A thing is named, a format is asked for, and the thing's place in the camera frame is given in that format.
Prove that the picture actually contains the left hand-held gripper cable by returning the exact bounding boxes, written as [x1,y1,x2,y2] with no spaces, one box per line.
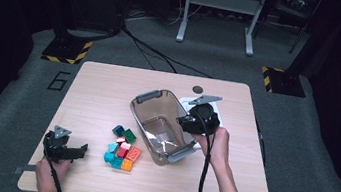
[36,130,74,192]

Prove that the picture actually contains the black yellow striped base plate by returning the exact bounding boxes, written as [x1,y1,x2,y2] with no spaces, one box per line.
[40,34,94,67]
[258,65,310,99]

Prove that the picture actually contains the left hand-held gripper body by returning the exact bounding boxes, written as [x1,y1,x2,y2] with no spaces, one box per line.
[40,123,79,166]

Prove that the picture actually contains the white floor cable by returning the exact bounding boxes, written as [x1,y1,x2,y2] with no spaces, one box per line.
[124,2,184,30]

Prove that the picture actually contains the dark round table grommet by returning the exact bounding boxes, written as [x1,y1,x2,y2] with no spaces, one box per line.
[191,84,205,96]

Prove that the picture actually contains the person's right hand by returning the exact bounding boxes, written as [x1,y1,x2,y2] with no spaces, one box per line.
[188,123,233,168]

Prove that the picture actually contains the right hand-held gripper cable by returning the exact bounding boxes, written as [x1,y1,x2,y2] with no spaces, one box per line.
[183,111,220,192]

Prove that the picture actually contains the grey table bracket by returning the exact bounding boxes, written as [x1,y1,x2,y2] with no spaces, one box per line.
[13,162,38,178]

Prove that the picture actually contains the grey metal stand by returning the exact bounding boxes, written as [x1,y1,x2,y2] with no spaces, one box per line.
[175,0,270,58]

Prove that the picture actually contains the single red brick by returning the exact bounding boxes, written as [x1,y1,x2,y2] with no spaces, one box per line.
[115,147,130,160]

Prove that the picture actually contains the pile of coloured building blocks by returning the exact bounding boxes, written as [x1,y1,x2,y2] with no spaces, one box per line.
[101,123,146,174]

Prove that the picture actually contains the person's left hand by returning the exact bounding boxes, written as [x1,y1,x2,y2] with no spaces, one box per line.
[32,156,71,192]

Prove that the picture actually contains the hand-held gripper cable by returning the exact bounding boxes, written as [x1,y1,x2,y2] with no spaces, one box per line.
[183,111,220,192]
[36,130,74,192]

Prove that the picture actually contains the thick black floor cable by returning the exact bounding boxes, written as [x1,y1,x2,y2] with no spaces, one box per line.
[115,24,219,80]

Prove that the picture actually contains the thin black floor cable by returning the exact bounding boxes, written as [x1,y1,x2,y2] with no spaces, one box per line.
[127,36,182,75]

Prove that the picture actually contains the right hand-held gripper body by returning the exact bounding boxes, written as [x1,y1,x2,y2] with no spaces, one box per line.
[183,92,225,138]

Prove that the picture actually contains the black cable beside table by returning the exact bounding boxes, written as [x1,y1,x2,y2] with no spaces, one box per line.
[248,117,273,166]

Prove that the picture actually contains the white box lid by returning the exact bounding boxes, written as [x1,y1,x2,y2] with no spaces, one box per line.
[171,95,227,154]

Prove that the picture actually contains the single green brick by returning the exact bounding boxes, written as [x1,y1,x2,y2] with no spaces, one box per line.
[122,128,138,145]

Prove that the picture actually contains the dark equipment clutter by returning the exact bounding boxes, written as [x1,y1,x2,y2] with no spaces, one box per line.
[275,0,321,20]

